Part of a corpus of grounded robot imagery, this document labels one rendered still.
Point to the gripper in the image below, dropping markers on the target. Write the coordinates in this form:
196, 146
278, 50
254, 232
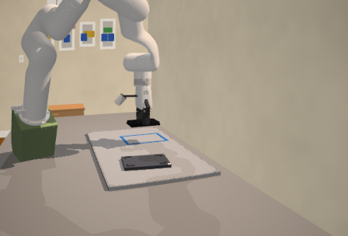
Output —
143, 102

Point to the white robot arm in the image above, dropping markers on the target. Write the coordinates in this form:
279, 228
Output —
56, 22

